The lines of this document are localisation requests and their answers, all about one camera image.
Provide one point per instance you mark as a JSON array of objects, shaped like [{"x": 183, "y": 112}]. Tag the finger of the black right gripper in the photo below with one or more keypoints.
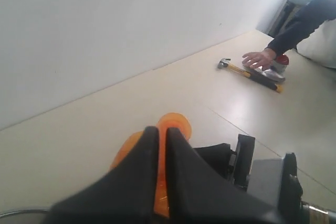
[{"x": 217, "y": 157}]

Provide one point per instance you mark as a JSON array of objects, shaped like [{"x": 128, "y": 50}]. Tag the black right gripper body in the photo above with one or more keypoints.
[{"x": 241, "y": 160}]

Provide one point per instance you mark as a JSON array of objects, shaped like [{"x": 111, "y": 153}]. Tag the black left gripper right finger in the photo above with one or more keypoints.
[{"x": 197, "y": 194}]

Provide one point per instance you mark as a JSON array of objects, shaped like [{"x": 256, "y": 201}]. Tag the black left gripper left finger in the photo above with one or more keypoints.
[{"x": 124, "y": 195}]

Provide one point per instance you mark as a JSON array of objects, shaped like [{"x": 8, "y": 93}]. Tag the orange pump soap bottle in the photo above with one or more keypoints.
[{"x": 172, "y": 119}]

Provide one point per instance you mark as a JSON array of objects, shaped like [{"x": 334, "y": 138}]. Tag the dark blue sleeved forearm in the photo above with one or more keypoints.
[{"x": 304, "y": 23}]

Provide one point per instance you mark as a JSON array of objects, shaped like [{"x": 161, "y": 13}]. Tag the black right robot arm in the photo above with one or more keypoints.
[{"x": 309, "y": 213}]

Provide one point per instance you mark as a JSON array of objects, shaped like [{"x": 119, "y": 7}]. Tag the bystander bare hand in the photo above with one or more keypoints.
[{"x": 258, "y": 59}]

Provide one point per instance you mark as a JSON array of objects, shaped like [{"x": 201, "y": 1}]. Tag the red and silver object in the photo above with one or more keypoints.
[{"x": 275, "y": 72}]

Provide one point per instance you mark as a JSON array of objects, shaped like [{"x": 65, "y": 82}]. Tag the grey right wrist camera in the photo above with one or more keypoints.
[{"x": 275, "y": 182}]

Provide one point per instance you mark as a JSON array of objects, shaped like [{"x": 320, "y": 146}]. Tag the yellow handled claw hammer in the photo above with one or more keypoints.
[{"x": 254, "y": 76}]

